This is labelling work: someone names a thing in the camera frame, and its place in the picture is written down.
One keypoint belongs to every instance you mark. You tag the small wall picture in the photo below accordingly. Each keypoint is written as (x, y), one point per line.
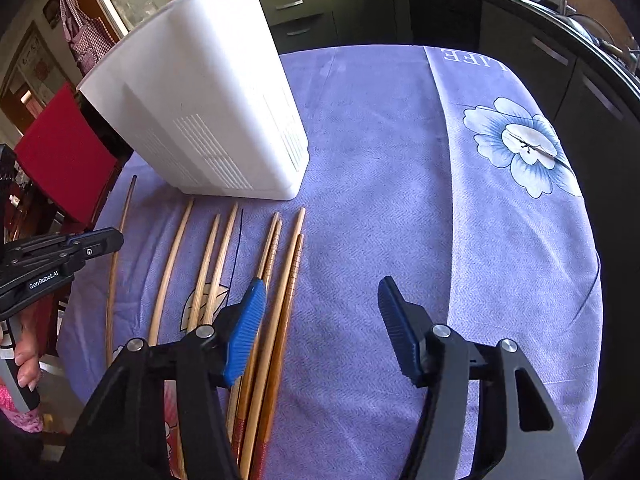
(51, 11)

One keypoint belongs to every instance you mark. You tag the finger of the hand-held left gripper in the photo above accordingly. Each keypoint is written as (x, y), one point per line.
(100, 242)

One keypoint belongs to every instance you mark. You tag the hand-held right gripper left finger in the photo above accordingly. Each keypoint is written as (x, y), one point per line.
(245, 335)

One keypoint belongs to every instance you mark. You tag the person's left hand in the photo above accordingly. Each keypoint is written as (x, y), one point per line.
(27, 365)

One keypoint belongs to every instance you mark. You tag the checkered apron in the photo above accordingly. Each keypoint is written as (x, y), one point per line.
(85, 35)

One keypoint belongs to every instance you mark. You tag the kitchen sink with dishes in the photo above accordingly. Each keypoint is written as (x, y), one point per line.
(600, 40)

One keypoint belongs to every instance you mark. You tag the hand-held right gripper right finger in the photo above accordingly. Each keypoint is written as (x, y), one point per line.
(397, 335)

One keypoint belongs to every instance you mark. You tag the red upholstered chair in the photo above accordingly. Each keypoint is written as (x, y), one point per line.
(65, 160)

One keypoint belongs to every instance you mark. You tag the white plastic utensil holder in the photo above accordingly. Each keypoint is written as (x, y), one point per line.
(200, 85)

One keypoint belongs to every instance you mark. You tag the purple floral tablecloth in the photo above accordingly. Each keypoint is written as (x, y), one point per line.
(375, 185)

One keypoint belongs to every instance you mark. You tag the wall poster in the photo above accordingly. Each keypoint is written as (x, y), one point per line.
(32, 65)

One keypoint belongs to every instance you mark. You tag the ridged-tip wooden chopstick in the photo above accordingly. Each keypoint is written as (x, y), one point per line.
(286, 340)
(272, 260)
(292, 280)
(267, 250)

